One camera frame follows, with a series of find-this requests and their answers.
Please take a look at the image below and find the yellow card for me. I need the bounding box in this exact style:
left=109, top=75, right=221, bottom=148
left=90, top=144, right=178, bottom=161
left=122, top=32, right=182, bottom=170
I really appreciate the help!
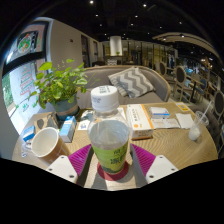
left=175, top=101, right=192, bottom=113

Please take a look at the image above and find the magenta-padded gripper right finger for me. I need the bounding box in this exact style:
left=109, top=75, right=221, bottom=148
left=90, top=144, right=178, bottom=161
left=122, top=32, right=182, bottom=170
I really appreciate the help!
left=128, top=143, right=179, bottom=187

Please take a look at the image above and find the white paper napkin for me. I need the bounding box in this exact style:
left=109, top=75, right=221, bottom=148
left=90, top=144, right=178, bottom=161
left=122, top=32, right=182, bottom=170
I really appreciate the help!
left=175, top=112, right=195, bottom=130

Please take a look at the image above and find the small blue white carton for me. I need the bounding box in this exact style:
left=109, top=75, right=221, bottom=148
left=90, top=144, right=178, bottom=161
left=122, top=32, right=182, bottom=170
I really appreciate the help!
left=58, top=115, right=78, bottom=144

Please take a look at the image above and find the window with festive stickers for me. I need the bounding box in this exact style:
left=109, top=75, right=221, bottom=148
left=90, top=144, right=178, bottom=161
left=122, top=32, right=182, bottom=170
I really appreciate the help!
left=1, top=20, right=51, bottom=134

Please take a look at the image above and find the flat round red coaster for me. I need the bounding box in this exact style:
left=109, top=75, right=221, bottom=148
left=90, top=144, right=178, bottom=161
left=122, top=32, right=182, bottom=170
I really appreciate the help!
left=96, top=160, right=130, bottom=182

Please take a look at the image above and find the brown paper sheet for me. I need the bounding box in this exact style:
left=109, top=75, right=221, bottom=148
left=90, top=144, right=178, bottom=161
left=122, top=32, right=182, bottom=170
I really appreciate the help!
left=33, top=112, right=61, bottom=132

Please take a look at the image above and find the group of ceiling lights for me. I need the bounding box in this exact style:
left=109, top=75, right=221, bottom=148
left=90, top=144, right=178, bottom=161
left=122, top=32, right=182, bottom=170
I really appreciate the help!
left=88, top=0, right=188, bottom=38

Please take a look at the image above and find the white leaflet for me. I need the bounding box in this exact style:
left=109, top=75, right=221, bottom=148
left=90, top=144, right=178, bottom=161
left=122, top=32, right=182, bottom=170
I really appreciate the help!
left=77, top=118, right=91, bottom=131

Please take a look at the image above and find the clear plastic cup with straw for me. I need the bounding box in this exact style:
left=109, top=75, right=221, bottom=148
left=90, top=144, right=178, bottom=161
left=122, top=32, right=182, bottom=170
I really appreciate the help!
left=188, top=100, right=213, bottom=142

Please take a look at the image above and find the white orange carton box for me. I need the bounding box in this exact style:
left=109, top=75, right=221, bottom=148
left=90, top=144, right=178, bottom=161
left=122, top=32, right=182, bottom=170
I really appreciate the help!
left=125, top=103, right=155, bottom=141

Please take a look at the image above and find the clear green-labelled drink bottle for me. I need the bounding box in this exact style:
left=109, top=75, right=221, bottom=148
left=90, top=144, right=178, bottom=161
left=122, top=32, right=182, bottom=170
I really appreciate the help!
left=87, top=85, right=131, bottom=175

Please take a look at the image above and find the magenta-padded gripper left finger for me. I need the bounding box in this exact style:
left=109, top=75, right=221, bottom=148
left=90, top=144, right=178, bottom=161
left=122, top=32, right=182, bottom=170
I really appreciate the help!
left=45, top=143, right=98, bottom=188

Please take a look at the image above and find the white printed sheet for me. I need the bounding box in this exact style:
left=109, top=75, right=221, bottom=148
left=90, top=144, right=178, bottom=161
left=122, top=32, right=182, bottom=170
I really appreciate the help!
left=150, top=117, right=181, bottom=130

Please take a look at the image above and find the grey white chevron cushion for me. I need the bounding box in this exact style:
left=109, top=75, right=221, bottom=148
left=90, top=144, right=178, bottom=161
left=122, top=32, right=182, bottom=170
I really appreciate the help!
left=107, top=66, right=157, bottom=100

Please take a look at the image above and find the grey curved sofa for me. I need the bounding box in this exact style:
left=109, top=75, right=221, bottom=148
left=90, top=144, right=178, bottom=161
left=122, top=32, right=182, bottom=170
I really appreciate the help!
left=74, top=64, right=172, bottom=109

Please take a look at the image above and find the brown mug white inside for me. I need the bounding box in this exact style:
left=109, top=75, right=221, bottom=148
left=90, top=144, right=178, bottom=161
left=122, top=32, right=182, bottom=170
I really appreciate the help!
left=23, top=126, right=70, bottom=165

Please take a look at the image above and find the green potted plant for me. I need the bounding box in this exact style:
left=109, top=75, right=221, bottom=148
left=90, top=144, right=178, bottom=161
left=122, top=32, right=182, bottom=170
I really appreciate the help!
left=28, top=58, right=90, bottom=122

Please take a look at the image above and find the group of round-backed chairs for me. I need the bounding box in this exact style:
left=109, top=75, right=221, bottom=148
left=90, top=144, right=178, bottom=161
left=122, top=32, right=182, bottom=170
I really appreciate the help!
left=154, top=59, right=224, bottom=141

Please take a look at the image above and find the small white blue box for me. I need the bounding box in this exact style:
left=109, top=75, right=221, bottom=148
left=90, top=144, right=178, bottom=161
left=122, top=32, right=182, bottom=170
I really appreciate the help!
left=148, top=106, right=171, bottom=120

